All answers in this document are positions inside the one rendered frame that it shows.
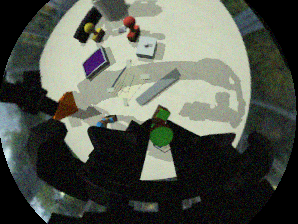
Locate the purple ink pad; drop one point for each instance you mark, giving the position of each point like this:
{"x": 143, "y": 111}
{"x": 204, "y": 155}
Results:
{"x": 95, "y": 62}

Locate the white mug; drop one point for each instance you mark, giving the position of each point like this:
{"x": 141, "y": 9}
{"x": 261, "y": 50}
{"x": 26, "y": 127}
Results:
{"x": 110, "y": 9}

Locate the red rubber stamp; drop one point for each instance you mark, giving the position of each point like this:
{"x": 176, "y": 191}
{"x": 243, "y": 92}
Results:
{"x": 134, "y": 30}

